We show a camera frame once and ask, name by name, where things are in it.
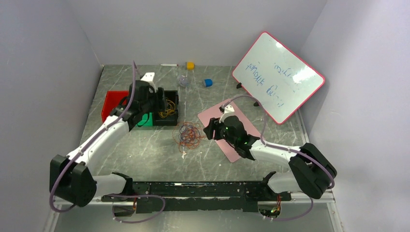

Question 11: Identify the cable pile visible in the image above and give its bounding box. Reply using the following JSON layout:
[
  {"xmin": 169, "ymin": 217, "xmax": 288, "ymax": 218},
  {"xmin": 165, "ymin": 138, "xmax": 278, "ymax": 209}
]
[{"xmin": 172, "ymin": 121, "xmax": 207, "ymax": 156}]

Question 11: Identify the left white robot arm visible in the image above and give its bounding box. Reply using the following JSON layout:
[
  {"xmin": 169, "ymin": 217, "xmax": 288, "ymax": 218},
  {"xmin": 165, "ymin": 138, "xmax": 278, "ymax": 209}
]
[{"xmin": 49, "ymin": 80, "xmax": 167, "ymax": 213}]

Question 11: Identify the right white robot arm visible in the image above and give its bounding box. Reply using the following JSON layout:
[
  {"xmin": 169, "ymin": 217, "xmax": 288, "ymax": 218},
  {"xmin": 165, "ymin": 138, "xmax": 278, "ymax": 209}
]
[{"xmin": 204, "ymin": 116, "xmax": 337, "ymax": 200}]

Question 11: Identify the red plastic bin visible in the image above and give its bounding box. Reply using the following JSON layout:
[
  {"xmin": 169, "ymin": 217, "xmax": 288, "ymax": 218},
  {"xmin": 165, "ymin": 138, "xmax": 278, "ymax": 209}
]
[{"xmin": 101, "ymin": 90, "xmax": 129, "ymax": 122}]

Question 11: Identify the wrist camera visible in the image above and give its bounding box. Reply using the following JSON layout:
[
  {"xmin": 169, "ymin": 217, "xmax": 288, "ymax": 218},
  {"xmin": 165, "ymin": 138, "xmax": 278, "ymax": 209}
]
[
  {"xmin": 219, "ymin": 104, "xmax": 235, "ymax": 123},
  {"xmin": 140, "ymin": 72, "xmax": 158, "ymax": 92}
]

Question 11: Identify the yellow cube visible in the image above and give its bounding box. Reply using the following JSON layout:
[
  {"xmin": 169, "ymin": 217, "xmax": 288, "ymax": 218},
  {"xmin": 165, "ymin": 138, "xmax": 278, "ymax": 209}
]
[{"xmin": 186, "ymin": 62, "xmax": 195, "ymax": 70}]

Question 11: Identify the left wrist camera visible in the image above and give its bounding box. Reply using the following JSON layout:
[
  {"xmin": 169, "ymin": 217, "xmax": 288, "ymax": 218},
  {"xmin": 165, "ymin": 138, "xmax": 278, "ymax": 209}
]
[{"xmin": 140, "ymin": 72, "xmax": 158, "ymax": 92}]

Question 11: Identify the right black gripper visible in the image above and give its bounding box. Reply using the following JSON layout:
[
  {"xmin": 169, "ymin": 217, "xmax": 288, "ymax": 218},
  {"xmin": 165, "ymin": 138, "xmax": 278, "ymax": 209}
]
[{"xmin": 203, "ymin": 115, "xmax": 237, "ymax": 146}]

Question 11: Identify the black plastic bin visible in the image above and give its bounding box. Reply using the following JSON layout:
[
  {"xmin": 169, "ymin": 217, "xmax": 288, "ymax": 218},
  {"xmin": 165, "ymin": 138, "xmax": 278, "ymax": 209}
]
[{"xmin": 152, "ymin": 90, "xmax": 179, "ymax": 126}]

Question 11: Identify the blue block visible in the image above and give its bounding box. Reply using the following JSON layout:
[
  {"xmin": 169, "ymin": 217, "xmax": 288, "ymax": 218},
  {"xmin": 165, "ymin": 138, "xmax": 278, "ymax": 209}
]
[{"xmin": 203, "ymin": 79, "xmax": 213, "ymax": 87}]

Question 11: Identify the pink clipboard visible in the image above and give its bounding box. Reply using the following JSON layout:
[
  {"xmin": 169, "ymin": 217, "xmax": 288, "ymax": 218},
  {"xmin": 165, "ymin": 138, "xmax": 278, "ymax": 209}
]
[{"xmin": 197, "ymin": 99, "xmax": 260, "ymax": 163}]

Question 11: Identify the yellow cable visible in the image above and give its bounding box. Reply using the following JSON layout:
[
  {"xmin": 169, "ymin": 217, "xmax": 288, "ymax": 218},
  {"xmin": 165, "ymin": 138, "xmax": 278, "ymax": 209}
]
[{"xmin": 158, "ymin": 99, "xmax": 177, "ymax": 119}]

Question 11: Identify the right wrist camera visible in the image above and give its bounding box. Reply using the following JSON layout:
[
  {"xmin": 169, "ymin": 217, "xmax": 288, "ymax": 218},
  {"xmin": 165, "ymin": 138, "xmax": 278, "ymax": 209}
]
[{"xmin": 219, "ymin": 104, "xmax": 235, "ymax": 123}]

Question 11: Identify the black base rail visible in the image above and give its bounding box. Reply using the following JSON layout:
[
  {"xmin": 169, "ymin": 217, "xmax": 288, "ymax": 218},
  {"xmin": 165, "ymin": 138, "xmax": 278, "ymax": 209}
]
[{"xmin": 101, "ymin": 181, "xmax": 291, "ymax": 214}]

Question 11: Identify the pink framed whiteboard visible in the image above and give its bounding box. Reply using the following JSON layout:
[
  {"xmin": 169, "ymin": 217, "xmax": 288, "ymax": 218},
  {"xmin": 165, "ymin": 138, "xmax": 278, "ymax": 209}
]
[{"xmin": 232, "ymin": 31, "xmax": 325, "ymax": 124}]

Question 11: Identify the green plastic bin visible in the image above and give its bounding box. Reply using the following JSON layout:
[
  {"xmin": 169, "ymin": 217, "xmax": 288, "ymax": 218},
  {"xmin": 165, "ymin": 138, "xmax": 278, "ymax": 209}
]
[{"xmin": 136, "ymin": 113, "xmax": 153, "ymax": 127}]

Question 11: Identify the white marker pen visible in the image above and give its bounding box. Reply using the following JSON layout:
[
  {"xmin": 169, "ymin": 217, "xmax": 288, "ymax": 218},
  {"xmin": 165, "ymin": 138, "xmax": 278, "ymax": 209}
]
[{"xmin": 160, "ymin": 63, "xmax": 179, "ymax": 67}]

